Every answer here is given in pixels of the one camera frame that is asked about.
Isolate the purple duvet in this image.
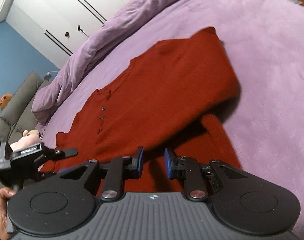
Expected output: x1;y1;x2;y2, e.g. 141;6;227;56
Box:
31;0;179;125

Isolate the white wardrobe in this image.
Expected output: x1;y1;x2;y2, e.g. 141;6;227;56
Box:
6;0;130;68

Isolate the pink plush toy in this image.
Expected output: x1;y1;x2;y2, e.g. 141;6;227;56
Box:
10;129;41;152

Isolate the purple bed sheet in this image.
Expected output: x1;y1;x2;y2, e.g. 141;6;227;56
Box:
37;0;304;239

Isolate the white wall charger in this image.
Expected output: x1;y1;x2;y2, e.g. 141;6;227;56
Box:
43;71;58;81

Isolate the person's left hand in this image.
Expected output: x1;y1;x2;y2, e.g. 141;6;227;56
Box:
0;187;16;240

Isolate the red knit cardigan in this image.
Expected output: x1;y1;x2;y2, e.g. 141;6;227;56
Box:
41;27;240;192

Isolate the orange plush toy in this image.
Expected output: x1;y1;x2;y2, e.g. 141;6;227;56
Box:
0;93;12;111

